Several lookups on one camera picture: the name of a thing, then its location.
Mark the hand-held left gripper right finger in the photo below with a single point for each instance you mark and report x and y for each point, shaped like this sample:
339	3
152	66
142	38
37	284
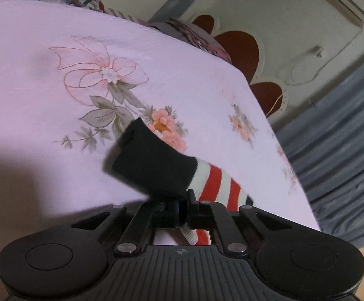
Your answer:
185	208

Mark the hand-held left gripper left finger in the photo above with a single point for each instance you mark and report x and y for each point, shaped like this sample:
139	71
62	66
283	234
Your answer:
169	214

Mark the striped knit sweater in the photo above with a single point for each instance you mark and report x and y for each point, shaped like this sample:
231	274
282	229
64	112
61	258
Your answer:
152	163

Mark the red scalloped headboard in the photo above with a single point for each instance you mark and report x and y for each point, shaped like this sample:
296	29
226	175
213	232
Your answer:
243	53

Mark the pink floral bed sheet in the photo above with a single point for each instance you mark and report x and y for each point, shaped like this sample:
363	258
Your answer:
44	106

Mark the folded purple blanket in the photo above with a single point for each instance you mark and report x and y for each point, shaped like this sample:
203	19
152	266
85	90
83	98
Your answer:
197	36

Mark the grey window curtain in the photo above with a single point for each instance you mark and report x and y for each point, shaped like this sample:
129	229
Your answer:
172	4

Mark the striped cloth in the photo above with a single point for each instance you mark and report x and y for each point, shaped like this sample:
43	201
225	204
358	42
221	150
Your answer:
122	14

